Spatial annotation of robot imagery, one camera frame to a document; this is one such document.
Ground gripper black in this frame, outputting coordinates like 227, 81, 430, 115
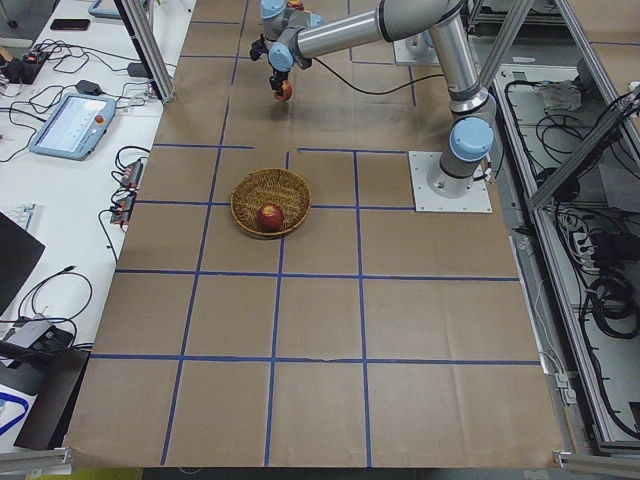
249, 35, 291, 98

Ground yellow-red apple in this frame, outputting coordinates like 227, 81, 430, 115
273, 80, 292, 103

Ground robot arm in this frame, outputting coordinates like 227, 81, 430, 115
249, 1, 496, 179
405, 30, 435, 56

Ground red apple on plate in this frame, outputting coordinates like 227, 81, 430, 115
286, 0, 305, 11

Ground woven wicker basket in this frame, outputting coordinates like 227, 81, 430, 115
230, 168, 311, 239

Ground dark red apple in basket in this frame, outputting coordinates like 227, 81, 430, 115
257, 203, 284, 233

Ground black power adapter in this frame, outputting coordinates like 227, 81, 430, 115
75, 80, 103, 96

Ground blue teach pendant tablet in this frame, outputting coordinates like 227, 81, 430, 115
29, 93, 116, 161

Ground black smartphone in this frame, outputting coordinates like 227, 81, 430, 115
50, 18, 90, 31

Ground white keyboard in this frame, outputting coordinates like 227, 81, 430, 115
1, 203, 41, 233

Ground black laptop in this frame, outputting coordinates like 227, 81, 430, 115
0, 214, 45, 314

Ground black box on desk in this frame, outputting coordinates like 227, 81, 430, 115
14, 350, 90, 450

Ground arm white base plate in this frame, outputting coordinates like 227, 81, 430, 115
394, 37, 440, 66
408, 151, 493, 214

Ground aluminium frame post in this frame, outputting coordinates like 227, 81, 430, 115
114, 0, 175, 104

